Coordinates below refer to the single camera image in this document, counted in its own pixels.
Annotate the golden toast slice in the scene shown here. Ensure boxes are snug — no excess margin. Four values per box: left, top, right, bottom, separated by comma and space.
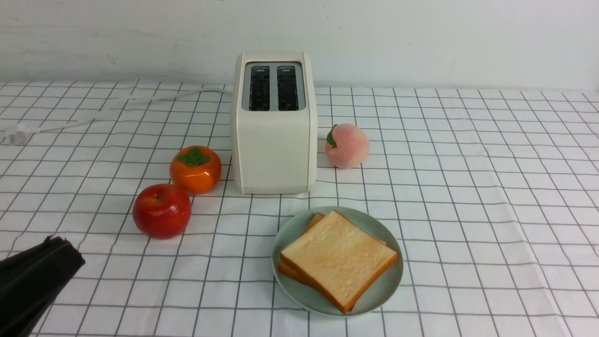
279, 210, 398, 293
281, 210, 399, 314

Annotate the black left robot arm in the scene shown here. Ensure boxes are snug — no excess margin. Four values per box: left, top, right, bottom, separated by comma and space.
0, 235, 85, 337

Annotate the cream white toaster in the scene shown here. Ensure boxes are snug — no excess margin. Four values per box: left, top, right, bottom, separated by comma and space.
229, 52, 317, 194

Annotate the pink peach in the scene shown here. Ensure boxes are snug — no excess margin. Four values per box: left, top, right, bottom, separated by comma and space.
325, 124, 370, 169

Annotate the pale green round plate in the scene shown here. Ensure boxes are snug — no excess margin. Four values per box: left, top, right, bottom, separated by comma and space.
271, 205, 404, 318

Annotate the orange persimmon with green leaf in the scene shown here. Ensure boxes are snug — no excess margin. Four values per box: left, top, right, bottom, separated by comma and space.
169, 146, 222, 195

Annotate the red apple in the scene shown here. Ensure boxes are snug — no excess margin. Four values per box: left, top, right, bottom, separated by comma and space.
132, 183, 192, 239

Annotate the white toaster power cord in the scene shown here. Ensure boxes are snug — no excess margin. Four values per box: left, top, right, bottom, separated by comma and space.
0, 87, 234, 144

